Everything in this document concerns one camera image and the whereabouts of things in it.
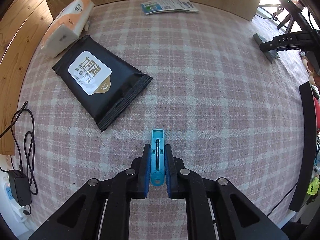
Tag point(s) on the black tripod stand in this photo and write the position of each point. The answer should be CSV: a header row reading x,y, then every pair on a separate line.
x,y
281,17

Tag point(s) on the black wet wipes pack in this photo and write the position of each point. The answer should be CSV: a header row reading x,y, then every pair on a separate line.
x,y
101,81

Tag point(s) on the white power strip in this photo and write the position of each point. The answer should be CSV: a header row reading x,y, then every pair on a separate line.
x,y
10,209

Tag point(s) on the orange white tissue pack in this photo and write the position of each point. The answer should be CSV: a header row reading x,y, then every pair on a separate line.
x,y
67,27

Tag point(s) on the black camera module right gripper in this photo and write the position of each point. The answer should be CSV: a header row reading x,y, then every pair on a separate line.
x,y
313,56

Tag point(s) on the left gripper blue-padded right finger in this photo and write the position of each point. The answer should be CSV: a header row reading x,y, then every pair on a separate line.
x,y
216,209

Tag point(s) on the person's right hand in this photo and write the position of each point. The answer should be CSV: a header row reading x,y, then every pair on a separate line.
x,y
314,78

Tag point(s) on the grey foil sachet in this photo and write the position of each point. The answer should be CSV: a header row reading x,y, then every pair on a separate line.
x,y
266,47

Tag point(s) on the black storage tray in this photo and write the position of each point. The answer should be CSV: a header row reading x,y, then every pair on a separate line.
x,y
309,148

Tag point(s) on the stack of paper leaflets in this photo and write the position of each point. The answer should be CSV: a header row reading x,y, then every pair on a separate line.
x,y
161,6

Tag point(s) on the blue plastic clothespin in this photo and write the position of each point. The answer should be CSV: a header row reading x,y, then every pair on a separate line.
x,y
157,157

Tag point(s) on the black power adapter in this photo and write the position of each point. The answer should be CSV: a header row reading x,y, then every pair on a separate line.
x,y
20,188

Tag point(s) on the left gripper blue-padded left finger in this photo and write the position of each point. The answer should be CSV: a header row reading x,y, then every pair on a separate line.
x,y
100,209

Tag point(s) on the green mesh item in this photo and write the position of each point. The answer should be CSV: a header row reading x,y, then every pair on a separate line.
x,y
313,186

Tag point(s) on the red cushion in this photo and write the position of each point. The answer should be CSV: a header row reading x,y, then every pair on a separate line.
x,y
317,111

